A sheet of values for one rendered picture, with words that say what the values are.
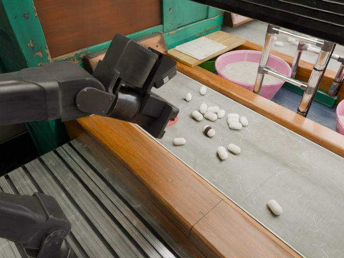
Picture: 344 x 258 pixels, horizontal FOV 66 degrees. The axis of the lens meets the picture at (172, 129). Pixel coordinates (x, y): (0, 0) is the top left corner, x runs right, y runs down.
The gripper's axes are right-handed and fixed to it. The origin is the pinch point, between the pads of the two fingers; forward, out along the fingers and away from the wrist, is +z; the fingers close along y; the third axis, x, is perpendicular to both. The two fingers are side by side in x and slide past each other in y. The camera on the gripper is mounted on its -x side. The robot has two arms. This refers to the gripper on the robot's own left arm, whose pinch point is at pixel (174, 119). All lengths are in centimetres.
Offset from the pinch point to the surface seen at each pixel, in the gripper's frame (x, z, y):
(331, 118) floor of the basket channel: -21, 53, -18
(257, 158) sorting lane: -0.4, 19.0, -14.2
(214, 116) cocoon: -3.7, 20.0, 2.5
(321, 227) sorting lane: 3.8, 14.0, -32.9
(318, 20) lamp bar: -27.6, 0.4, -15.9
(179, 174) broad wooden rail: 9.8, 2.8, -6.3
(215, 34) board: -33, 52, 39
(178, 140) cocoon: 5.4, 9.4, 2.3
